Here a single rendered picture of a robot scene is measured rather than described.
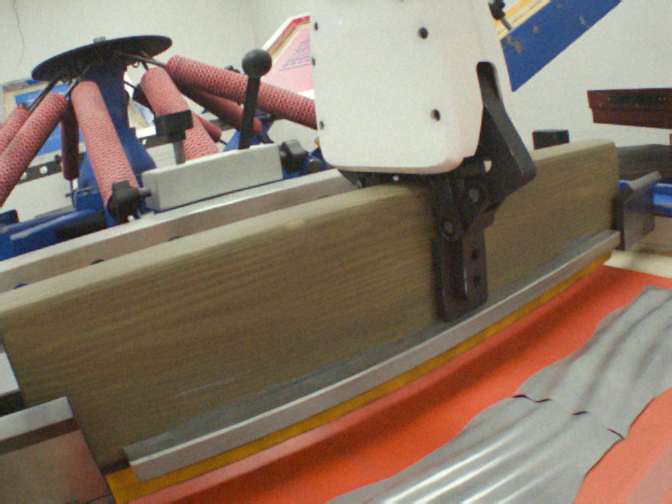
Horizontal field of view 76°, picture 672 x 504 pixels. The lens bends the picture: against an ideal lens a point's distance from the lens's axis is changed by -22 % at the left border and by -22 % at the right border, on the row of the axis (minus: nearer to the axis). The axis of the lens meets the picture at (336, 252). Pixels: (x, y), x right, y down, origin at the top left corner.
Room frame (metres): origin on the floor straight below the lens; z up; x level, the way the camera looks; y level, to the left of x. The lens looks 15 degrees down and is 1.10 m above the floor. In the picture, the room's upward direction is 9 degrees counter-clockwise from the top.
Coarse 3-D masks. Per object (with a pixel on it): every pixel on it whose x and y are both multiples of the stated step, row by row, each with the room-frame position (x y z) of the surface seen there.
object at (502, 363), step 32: (576, 288) 0.33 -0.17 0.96; (608, 288) 0.32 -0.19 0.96; (640, 288) 0.30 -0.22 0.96; (544, 320) 0.29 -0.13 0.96; (576, 320) 0.28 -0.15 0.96; (480, 352) 0.27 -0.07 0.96; (512, 352) 0.26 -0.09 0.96; (544, 352) 0.25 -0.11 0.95; (480, 384) 0.23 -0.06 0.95; (512, 384) 0.22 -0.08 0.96; (640, 416) 0.16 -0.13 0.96
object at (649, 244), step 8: (656, 216) 0.36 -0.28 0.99; (664, 216) 0.36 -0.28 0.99; (656, 224) 0.36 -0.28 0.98; (664, 224) 0.36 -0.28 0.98; (656, 232) 0.36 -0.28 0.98; (664, 232) 0.36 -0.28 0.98; (640, 240) 0.38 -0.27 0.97; (648, 240) 0.37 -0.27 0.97; (656, 240) 0.36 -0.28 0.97; (664, 240) 0.36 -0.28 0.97; (632, 248) 0.39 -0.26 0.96; (640, 248) 0.38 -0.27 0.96; (648, 248) 0.37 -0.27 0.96; (656, 248) 0.36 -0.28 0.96; (664, 248) 0.36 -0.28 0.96
